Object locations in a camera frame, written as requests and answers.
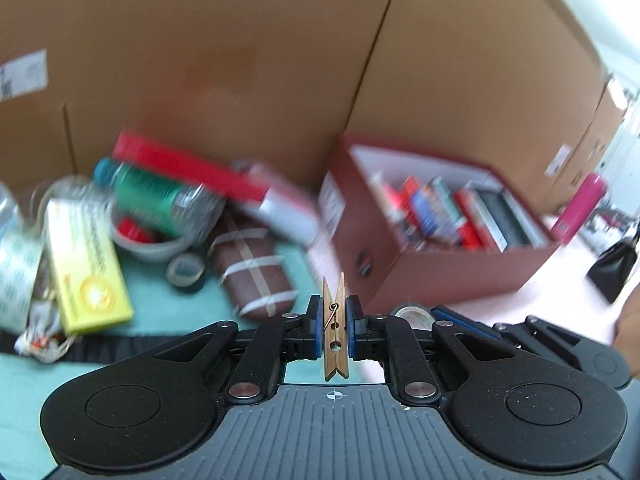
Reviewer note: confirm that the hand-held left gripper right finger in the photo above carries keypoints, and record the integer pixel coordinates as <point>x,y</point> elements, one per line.
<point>352,332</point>

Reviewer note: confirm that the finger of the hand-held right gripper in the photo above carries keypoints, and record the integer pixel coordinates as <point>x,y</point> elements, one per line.
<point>465,322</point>

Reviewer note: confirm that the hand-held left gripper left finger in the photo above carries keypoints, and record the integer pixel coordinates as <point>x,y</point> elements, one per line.
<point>316,332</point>

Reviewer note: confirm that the wooden clothespin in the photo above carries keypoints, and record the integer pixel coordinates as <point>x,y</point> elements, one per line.
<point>334,345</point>

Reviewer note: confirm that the dark red storage box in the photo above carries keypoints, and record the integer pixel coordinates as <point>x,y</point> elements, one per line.
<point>450,280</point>

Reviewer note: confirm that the patterned plastic bottle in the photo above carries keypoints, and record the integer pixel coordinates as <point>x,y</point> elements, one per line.
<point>20,280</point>

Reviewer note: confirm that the person's right forearm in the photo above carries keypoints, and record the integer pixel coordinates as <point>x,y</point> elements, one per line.
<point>631,335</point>

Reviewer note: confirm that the clear tape roll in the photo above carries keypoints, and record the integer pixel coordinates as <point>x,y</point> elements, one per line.
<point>412,312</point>

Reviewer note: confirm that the brown toy football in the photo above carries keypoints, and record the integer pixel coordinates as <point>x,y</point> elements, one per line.
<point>252,270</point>

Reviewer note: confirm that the black binder clip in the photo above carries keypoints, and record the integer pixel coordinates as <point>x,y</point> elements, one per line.
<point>607,270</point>

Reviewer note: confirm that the row of small boxes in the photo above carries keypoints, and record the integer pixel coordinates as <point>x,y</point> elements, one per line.
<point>450,210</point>

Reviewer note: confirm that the black tape roll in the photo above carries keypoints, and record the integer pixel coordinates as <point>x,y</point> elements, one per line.
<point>186,272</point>

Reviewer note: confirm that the teal mat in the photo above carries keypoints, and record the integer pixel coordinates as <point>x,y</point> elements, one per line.
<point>165,310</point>

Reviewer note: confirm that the pink bottle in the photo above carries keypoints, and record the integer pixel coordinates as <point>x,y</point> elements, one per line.
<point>580,207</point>

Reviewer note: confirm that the grey bowl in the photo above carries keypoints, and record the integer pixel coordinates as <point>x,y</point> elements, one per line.
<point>150,251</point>

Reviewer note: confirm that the small brown cardboard box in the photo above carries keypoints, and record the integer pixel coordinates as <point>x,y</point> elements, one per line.
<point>580,160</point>

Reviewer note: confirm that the red flat box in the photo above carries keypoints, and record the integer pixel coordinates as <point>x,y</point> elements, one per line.
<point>200,170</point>

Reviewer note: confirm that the red bottle cap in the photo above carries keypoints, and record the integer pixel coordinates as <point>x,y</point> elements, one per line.
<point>136,230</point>

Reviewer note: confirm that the green label plastic bottle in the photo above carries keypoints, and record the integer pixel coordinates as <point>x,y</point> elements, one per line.
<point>145,190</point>

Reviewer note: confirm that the yellow box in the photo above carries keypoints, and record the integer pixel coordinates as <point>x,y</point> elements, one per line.
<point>85,265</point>

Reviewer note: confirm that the large brown cardboard box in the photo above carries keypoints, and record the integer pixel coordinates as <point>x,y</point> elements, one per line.
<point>225,60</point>

